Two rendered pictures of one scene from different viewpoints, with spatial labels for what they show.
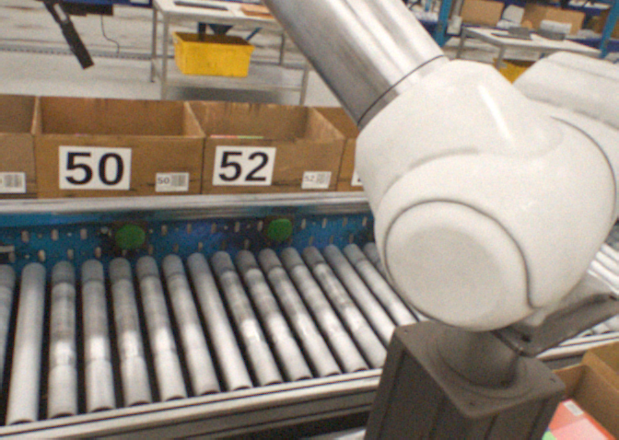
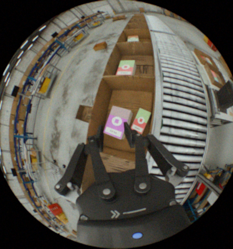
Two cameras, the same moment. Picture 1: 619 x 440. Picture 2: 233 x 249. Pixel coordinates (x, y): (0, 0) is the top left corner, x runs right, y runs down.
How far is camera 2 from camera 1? 1.38 m
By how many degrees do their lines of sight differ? 44
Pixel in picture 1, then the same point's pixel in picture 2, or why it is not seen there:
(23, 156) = not seen: hidden behind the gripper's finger
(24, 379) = (195, 159)
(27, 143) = not seen: hidden behind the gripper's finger
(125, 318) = (187, 133)
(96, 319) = (185, 141)
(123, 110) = (97, 106)
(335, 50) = not seen: outside the picture
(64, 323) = (184, 150)
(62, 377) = (198, 151)
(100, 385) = (202, 144)
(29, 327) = (182, 158)
